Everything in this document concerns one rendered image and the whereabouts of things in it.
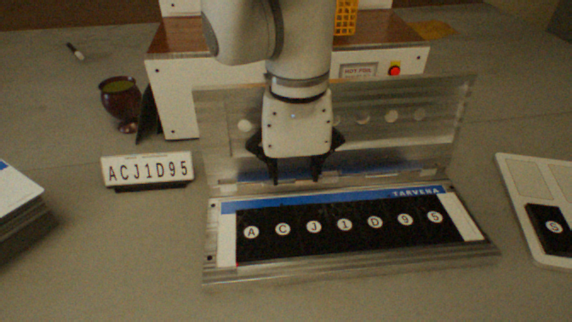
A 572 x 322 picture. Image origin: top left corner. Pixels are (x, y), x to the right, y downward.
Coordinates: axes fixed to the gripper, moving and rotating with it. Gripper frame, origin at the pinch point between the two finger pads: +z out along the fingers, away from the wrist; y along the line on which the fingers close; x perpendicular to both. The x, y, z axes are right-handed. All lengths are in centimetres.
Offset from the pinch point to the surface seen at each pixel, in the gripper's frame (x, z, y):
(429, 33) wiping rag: 76, 8, 59
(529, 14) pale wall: 190, 42, 193
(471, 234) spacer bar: -12.0, 4.9, 25.6
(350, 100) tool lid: 5.4, -9.3, 9.6
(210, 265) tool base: -12.2, 6.0, -13.9
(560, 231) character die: -12.2, 6.0, 40.7
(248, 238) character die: -8.9, 5.1, -8.3
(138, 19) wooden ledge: 106, 9, -48
